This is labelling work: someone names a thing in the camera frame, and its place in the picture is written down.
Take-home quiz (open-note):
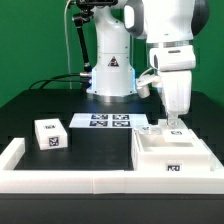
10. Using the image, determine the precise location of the white cabinet body box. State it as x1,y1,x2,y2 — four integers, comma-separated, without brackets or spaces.
131,130,213,173

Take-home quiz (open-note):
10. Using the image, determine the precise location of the white U-shaped fence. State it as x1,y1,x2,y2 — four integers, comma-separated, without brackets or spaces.
0,138,224,194

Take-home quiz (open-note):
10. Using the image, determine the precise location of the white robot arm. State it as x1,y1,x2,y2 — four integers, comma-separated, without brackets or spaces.
87,0,210,126

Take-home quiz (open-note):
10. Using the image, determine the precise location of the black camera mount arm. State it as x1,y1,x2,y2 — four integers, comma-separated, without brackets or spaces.
72,0,118,73

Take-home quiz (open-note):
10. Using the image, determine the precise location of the white base tag plate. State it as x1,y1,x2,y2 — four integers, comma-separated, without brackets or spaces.
69,113,148,128

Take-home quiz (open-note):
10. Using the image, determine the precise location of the black cable bundle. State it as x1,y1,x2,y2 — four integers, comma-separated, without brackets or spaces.
29,73,92,90

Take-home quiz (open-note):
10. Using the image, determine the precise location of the white cabinet door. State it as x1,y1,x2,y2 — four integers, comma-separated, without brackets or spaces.
158,119,191,143
138,125,161,135

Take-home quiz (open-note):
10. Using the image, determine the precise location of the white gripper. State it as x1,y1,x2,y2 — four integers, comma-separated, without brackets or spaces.
149,45,196,124

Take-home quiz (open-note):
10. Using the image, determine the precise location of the small white cabinet top block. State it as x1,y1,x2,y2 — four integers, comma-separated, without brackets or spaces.
34,118,68,150

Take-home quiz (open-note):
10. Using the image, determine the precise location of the white cable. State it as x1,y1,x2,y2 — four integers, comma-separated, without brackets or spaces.
63,0,74,90

